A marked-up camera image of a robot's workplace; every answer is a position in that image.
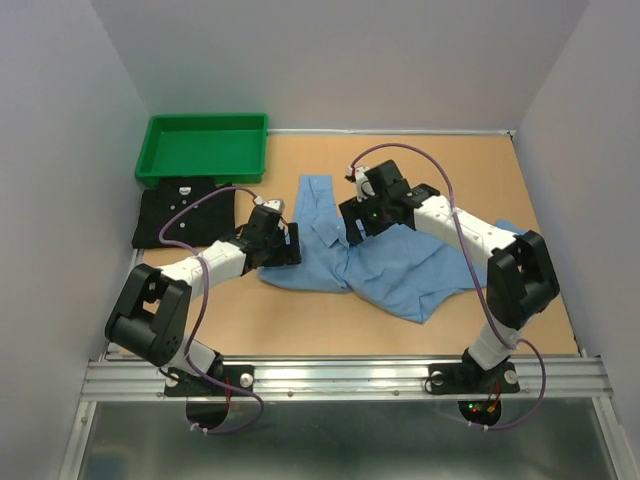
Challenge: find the aluminium mounting rail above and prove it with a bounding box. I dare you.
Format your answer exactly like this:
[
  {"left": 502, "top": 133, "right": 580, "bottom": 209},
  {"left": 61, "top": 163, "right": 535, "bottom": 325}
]
[{"left": 80, "top": 355, "right": 613, "bottom": 403}]

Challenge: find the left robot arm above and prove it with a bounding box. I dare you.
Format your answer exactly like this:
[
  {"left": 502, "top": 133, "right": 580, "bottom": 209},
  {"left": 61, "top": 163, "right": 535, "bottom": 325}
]
[{"left": 105, "top": 199, "right": 301, "bottom": 394}]

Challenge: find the light blue long sleeve shirt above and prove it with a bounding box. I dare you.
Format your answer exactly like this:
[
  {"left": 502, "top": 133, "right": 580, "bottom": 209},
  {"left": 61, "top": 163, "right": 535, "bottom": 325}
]
[{"left": 257, "top": 172, "right": 531, "bottom": 326}]

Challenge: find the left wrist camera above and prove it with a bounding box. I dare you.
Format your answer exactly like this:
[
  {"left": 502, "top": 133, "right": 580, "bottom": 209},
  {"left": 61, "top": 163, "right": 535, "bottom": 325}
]
[{"left": 253, "top": 196, "right": 285, "bottom": 215}]

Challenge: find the folded black shirt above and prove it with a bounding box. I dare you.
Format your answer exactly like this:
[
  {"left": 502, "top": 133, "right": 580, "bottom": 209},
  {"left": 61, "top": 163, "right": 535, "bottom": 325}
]
[{"left": 131, "top": 177, "right": 235, "bottom": 250}]

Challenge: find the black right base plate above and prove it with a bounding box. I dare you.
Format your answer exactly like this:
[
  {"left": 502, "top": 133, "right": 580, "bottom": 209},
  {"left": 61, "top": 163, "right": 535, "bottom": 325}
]
[{"left": 424, "top": 362, "right": 520, "bottom": 396}]

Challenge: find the green plastic tray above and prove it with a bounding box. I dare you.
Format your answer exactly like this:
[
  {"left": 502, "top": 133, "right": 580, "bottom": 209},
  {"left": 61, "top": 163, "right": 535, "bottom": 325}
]
[{"left": 135, "top": 113, "right": 269, "bottom": 188}]

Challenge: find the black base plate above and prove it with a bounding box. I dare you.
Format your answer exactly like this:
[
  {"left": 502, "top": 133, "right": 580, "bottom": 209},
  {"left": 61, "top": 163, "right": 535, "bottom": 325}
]
[
  {"left": 424, "top": 362, "right": 520, "bottom": 396},
  {"left": 163, "top": 364, "right": 255, "bottom": 398}
]

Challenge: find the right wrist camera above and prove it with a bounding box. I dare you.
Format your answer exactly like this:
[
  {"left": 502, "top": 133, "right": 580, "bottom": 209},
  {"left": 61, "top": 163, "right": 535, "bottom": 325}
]
[{"left": 345, "top": 166, "right": 375, "bottom": 201}]

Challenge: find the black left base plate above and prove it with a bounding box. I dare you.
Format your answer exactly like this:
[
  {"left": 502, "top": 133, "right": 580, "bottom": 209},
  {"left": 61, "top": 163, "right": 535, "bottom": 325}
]
[{"left": 163, "top": 364, "right": 255, "bottom": 398}]

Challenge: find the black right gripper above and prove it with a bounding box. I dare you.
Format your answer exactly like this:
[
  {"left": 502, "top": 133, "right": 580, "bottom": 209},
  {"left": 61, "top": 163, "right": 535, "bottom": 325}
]
[{"left": 339, "top": 188, "right": 393, "bottom": 244}]

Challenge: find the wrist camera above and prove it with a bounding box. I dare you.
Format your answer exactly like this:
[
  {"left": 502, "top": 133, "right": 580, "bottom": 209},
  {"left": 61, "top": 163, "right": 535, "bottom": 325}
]
[
  {"left": 253, "top": 196, "right": 285, "bottom": 215},
  {"left": 345, "top": 166, "right": 375, "bottom": 201}
]

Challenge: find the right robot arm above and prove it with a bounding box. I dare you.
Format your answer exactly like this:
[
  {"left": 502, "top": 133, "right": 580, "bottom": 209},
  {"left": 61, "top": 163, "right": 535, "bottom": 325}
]
[{"left": 339, "top": 160, "right": 559, "bottom": 390}]

